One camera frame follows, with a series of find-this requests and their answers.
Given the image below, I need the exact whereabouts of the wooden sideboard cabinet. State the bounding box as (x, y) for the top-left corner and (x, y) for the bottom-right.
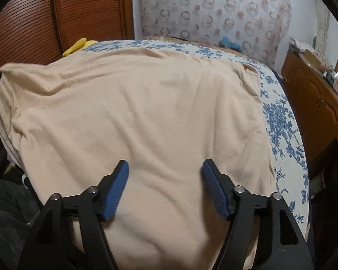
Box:
(280, 51), (338, 172)

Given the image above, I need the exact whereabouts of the beige printed t-shirt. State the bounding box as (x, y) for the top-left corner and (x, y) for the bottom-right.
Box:
(0, 47), (276, 270)

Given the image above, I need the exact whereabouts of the dark cloth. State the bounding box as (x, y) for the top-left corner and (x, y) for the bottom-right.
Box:
(0, 163), (46, 270)

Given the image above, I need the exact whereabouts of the yellow plush toy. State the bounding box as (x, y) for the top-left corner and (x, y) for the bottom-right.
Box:
(62, 38), (98, 57)

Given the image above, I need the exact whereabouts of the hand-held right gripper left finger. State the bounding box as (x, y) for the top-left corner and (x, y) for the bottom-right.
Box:
(18, 160), (129, 270)

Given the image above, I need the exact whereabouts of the pink floral patchwork quilt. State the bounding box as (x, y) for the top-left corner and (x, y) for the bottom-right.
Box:
(143, 35), (244, 54)

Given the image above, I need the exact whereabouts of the teal folded cloth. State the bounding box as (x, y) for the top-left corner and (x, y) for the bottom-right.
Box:
(220, 36), (243, 50)

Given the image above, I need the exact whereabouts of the ring-patterned hanging cloth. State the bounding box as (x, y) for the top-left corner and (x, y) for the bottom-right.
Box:
(137, 0), (292, 54)

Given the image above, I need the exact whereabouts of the cream curtain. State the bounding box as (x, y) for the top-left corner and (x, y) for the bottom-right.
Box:
(315, 0), (331, 45)

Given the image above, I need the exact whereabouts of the blue floral bedspread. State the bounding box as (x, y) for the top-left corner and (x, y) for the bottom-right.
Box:
(82, 39), (310, 231)

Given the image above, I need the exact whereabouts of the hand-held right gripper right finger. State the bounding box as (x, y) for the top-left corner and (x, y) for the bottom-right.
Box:
(202, 159), (313, 270)

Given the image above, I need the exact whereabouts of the cardboard box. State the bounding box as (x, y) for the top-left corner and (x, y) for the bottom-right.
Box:
(304, 49), (325, 68)

